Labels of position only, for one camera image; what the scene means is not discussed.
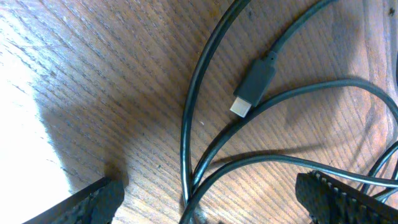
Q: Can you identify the black USB cable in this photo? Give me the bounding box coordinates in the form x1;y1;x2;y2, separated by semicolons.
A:
178;0;398;224

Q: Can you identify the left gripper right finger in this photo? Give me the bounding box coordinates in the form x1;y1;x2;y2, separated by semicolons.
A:
295;170;397;224

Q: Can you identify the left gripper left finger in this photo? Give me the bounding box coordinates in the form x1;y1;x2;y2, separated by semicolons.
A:
27;177;124;224

